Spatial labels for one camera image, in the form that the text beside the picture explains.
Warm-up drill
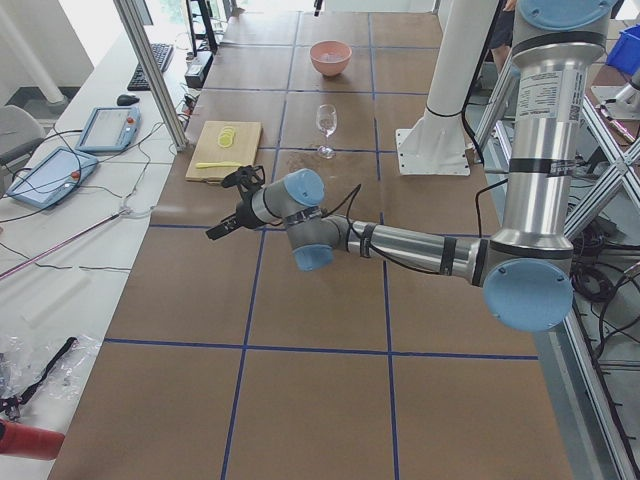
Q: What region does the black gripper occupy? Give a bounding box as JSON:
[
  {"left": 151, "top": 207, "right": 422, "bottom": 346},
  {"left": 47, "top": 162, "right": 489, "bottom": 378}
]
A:
[{"left": 205, "top": 165, "right": 265, "bottom": 240}]

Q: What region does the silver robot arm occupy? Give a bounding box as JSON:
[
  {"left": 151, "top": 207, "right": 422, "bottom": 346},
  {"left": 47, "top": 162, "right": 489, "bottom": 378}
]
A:
[{"left": 207, "top": 1, "right": 612, "bottom": 332}]

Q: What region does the clear wine glass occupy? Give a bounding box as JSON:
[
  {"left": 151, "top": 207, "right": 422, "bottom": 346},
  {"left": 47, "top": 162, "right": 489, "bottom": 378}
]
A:
[{"left": 316, "top": 104, "right": 337, "bottom": 159}]

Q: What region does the clear ice cube pile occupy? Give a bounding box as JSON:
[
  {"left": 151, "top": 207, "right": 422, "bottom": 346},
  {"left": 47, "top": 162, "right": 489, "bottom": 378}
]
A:
[{"left": 318, "top": 52, "right": 344, "bottom": 64}]

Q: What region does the yellow plastic knife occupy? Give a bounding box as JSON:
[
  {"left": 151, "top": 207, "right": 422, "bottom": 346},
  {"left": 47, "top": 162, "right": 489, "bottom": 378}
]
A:
[{"left": 195, "top": 161, "right": 242, "bottom": 169}]

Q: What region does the bamboo cutting board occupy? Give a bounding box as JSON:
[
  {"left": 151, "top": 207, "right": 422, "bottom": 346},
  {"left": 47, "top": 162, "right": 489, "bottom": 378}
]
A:
[{"left": 185, "top": 121, "right": 262, "bottom": 183}]

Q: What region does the blue teach pendant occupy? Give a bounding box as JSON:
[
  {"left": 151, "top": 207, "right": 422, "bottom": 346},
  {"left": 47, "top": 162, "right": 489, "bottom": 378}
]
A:
[
  {"left": 6, "top": 147, "right": 98, "bottom": 209},
  {"left": 76, "top": 105, "right": 141, "bottom": 155}
]

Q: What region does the black computer mouse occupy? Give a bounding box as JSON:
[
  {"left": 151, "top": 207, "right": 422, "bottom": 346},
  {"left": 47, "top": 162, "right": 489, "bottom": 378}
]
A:
[{"left": 116, "top": 94, "right": 140, "bottom": 106}]

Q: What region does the black keyboard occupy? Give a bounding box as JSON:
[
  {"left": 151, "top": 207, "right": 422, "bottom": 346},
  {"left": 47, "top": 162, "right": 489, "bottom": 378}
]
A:
[{"left": 126, "top": 43, "right": 175, "bottom": 92}]

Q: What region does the pink bowl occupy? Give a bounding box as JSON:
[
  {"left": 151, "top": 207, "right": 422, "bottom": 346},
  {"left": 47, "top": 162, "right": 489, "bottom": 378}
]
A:
[{"left": 309, "top": 40, "right": 352, "bottom": 77}]

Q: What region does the grey office chair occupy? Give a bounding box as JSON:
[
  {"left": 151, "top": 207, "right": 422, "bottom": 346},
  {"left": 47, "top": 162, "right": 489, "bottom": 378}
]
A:
[{"left": 0, "top": 105, "right": 45, "bottom": 175}]

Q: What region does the red fire extinguisher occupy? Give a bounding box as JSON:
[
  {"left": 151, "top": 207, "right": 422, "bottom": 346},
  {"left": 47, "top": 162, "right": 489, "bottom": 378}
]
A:
[{"left": 0, "top": 420, "right": 65, "bottom": 460}]

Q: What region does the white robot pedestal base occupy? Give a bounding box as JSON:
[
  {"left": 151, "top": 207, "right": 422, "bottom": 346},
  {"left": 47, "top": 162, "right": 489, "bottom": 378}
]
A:
[{"left": 396, "top": 0, "right": 499, "bottom": 176}]

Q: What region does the aluminium frame post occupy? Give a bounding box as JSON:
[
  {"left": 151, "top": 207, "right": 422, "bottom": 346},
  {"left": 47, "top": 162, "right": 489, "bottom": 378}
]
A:
[{"left": 113, "top": 0, "right": 188, "bottom": 152}]

